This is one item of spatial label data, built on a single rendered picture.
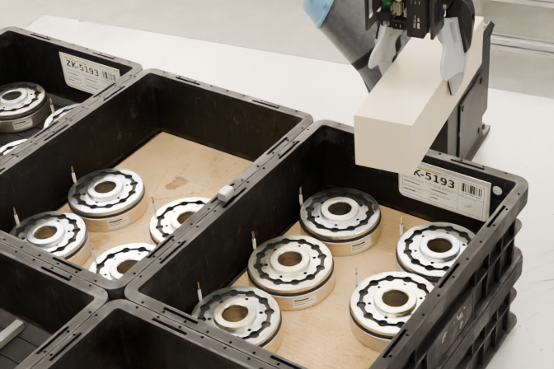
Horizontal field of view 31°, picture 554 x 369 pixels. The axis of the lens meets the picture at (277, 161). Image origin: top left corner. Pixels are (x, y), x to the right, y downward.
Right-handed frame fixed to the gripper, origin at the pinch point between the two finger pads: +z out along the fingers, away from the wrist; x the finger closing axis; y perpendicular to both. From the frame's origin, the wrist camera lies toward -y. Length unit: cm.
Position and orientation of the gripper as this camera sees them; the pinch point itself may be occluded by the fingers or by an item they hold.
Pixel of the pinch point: (423, 76)
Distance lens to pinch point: 110.3
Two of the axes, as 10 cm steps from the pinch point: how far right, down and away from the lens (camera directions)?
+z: 0.8, 8.2, 5.7
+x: 9.0, 1.9, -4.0
